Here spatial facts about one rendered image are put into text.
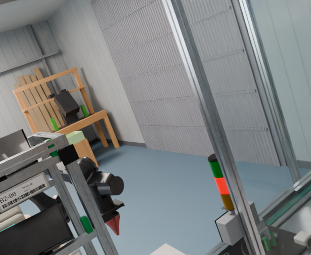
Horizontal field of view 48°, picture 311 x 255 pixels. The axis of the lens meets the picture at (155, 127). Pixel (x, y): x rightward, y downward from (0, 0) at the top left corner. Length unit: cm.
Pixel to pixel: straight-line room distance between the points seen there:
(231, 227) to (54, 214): 50
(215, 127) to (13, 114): 760
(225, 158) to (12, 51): 777
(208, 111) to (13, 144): 46
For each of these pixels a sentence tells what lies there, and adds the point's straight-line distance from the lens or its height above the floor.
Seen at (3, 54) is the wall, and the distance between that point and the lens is 844.
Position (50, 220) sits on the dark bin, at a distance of 72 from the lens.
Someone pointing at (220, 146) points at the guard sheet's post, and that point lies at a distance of 91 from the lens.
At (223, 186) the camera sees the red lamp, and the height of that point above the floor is 133.
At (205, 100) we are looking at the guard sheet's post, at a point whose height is 158.
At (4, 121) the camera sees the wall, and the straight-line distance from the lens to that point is 832.
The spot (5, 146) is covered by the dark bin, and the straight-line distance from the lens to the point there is 69.
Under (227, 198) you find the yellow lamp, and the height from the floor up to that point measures 130.
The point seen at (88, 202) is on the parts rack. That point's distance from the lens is 68.
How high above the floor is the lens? 175
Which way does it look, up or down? 13 degrees down
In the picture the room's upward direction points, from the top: 21 degrees counter-clockwise
